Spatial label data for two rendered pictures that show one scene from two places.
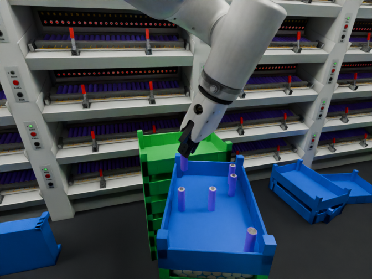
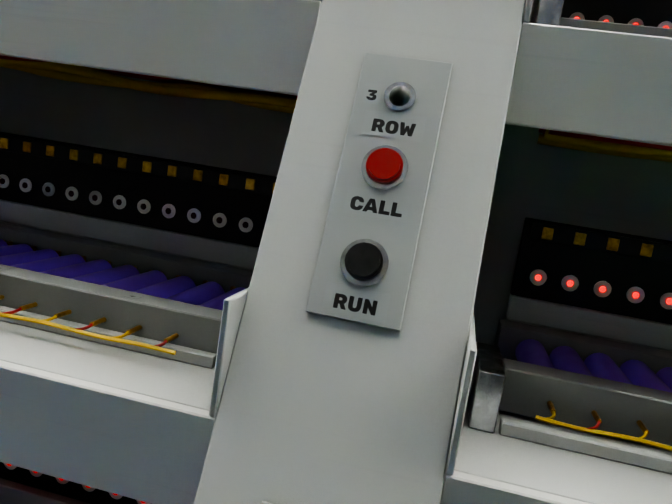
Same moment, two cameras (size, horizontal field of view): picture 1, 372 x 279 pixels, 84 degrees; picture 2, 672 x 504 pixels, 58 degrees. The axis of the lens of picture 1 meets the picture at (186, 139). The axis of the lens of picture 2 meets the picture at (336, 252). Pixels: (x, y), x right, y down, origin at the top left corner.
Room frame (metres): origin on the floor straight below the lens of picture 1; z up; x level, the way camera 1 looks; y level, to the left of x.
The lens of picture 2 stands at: (0.51, 0.50, 0.56)
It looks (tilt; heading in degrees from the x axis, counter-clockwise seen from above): 12 degrees up; 26
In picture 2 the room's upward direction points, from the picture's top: 13 degrees clockwise
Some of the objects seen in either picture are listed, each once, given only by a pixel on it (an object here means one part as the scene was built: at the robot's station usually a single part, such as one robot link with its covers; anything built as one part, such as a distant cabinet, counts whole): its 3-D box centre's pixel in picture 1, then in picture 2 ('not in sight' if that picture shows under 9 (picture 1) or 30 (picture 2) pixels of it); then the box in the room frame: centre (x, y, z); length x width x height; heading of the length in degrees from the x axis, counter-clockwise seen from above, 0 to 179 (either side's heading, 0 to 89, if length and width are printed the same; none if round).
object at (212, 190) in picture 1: (211, 198); not in sight; (0.39, -0.06, 0.44); 0.02 x 0.02 x 0.06
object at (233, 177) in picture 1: (232, 185); not in sight; (0.44, -0.12, 0.44); 0.02 x 0.02 x 0.06
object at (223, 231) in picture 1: (210, 198); not in sight; (0.39, -0.06, 0.44); 0.30 x 0.20 x 0.08; 176
